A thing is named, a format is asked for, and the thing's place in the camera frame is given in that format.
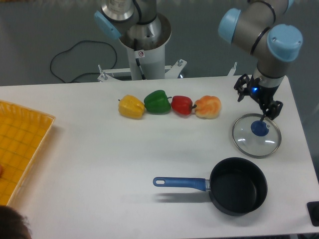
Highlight orange white bread roll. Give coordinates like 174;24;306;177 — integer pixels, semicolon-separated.
194;96;222;120

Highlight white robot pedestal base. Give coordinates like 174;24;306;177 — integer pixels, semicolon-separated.
95;12;187;80

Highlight yellow wicker basket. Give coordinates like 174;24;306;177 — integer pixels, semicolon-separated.
0;100;55;206

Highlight green bell pepper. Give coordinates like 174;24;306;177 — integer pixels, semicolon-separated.
144;90;171;115

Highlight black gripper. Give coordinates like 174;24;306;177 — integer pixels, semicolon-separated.
234;74;283;121

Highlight black device at table edge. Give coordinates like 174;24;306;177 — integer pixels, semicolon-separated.
307;201;319;227

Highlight dark haired person head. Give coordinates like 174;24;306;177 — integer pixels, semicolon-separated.
0;206;32;239

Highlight black cable on floor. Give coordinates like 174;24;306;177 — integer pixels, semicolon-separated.
49;40;118;84

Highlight glass lid blue knob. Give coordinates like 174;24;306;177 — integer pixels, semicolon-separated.
231;114;282;158

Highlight black saucepan blue handle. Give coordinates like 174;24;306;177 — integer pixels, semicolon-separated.
153;157;268;216

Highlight red bell pepper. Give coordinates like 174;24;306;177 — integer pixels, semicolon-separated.
171;96;197;118

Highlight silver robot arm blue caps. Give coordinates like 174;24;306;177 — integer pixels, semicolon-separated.
94;0;303;120

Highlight yellow bell pepper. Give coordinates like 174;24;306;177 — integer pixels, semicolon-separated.
118;95;145;120

